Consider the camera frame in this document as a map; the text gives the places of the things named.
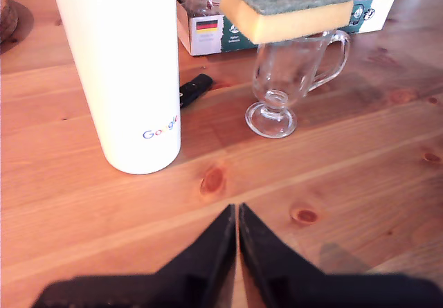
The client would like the white Google bottle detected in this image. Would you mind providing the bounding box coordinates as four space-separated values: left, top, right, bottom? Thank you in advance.
51 0 182 176

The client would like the brown round object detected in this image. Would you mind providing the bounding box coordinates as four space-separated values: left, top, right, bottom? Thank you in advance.
0 0 19 44

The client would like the cardboard box with German flag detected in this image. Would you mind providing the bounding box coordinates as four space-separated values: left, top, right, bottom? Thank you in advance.
176 0 397 57

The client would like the small black stick device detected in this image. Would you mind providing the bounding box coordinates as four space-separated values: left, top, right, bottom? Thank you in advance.
179 73 213 110

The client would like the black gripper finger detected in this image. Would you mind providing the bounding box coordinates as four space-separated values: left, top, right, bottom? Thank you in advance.
239 203 326 308
157 203 237 308

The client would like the yellow sponge with green pad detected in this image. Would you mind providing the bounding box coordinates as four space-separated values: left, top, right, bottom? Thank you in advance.
219 0 354 45

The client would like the clear glass cup with handle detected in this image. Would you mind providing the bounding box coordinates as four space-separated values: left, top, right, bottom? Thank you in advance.
244 29 351 139

